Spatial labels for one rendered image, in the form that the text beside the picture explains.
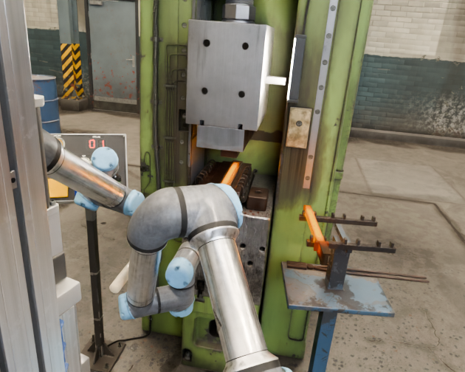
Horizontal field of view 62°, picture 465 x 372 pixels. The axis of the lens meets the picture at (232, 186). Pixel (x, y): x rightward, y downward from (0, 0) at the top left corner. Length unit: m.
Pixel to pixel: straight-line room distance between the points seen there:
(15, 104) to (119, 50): 7.83
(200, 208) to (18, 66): 0.52
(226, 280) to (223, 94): 0.94
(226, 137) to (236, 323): 0.97
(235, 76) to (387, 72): 6.16
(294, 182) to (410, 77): 6.05
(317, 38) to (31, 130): 1.38
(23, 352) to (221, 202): 0.49
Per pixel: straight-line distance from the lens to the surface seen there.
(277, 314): 2.15
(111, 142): 1.71
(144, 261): 0.96
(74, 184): 1.00
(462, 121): 8.08
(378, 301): 1.66
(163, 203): 0.84
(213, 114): 1.61
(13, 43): 0.43
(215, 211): 0.85
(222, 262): 0.82
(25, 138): 0.45
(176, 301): 1.19
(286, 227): 1.88
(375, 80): 7.58
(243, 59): 1.56
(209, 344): 2.13
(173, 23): 1.77
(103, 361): 2.30
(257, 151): 2.11
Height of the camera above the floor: 1.62
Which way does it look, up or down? 21 degrees down
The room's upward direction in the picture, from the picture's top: 4 degrees clockwise
